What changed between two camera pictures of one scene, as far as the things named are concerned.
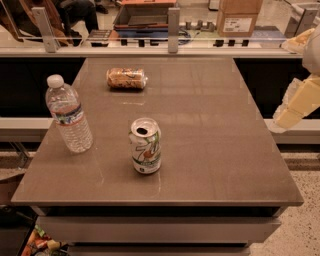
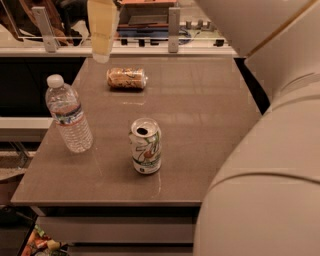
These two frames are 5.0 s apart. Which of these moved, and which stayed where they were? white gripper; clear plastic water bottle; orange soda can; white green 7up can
Moved: white gripper
Stayed: clear plastic water bottle; orange soda can; white green 7up can
